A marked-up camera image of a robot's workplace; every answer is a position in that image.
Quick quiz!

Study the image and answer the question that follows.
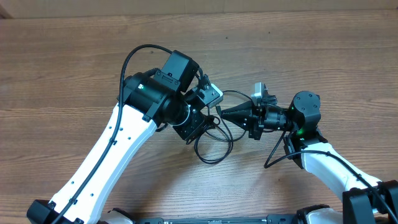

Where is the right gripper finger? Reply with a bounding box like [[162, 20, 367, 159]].
[[221, 101, 255, 118], [222, 114, 252, 130]]

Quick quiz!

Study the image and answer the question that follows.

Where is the thin black USB cable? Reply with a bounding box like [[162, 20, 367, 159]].
[[205, 89, 254, 143]]

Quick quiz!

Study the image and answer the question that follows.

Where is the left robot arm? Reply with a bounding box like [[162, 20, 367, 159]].
[[27, 50, 205, 223]]

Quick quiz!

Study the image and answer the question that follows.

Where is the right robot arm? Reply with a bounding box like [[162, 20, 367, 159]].
[[220, 91, 397, 223]]

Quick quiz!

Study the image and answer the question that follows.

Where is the cardboard backdrop panel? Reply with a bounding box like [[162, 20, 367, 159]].
[[1, 0, 397, 19]]

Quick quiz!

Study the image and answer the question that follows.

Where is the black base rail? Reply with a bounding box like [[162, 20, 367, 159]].
[[133, 214, 306, 224]]

